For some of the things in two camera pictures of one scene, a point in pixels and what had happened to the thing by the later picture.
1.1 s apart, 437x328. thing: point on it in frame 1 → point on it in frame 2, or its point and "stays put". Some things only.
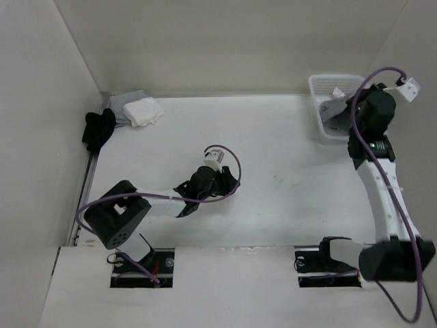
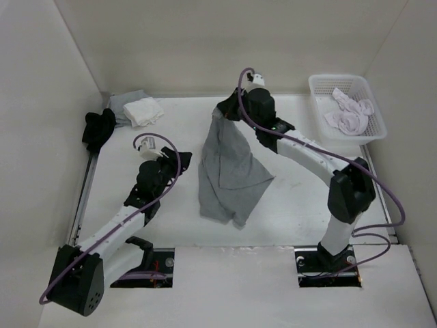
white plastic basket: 334,130 stays put
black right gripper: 365,92 → 227,107
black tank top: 97,128 stays put
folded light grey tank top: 118,101 stays put
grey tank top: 330,108 → 231,180
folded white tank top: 143,112 stays put
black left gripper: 227,182 → 170,160
